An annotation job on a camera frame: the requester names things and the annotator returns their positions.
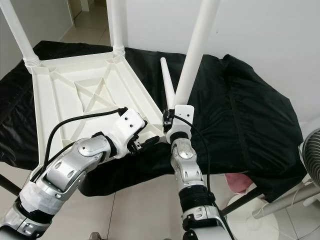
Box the white plastic table leg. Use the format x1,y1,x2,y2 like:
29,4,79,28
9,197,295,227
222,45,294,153
174,0,222,111
109,0,127,56
159,56,177,112
0,0,42,70

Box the white plastic table top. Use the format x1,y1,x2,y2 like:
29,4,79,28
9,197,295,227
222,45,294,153
25,50,173,173

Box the black cloth cover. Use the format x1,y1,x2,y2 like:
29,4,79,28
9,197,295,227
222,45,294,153
0,40,308,203

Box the pink cushioned seat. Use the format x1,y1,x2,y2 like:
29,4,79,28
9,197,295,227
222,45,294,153
224,172,251,195

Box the white metal pole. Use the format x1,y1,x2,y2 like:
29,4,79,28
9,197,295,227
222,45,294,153
252,182,320,221

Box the white fan head grille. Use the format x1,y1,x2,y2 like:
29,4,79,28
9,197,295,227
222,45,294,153
299,127,320,187

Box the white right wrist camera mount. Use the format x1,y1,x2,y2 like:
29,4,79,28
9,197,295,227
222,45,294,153
172,105,196,135

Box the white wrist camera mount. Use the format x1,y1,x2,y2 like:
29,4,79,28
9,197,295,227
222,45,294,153
105,107,147,160
172,105,196,135

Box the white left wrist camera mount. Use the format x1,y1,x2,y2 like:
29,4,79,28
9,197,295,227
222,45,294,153
105,107,147,160

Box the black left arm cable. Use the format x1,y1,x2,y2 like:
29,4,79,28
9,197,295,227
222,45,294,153
30,106,128,183

